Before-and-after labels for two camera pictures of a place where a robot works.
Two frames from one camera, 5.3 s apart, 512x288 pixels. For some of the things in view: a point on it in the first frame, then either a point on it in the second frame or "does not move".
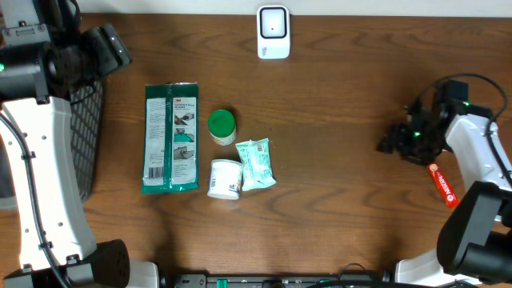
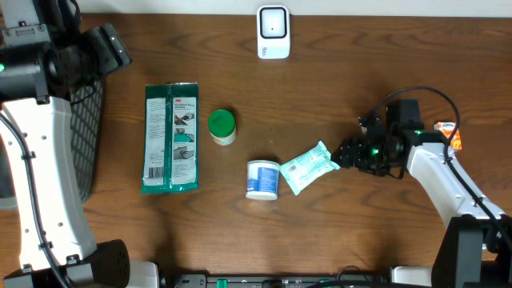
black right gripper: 394,140 → 353,156
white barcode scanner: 274,32 does not move
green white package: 170,160 does not move
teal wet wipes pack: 256,157 → 302,170
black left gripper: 115,53 does not move
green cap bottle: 222,126 does not move
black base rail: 278,280 does not move
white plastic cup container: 225,178 → 262,179
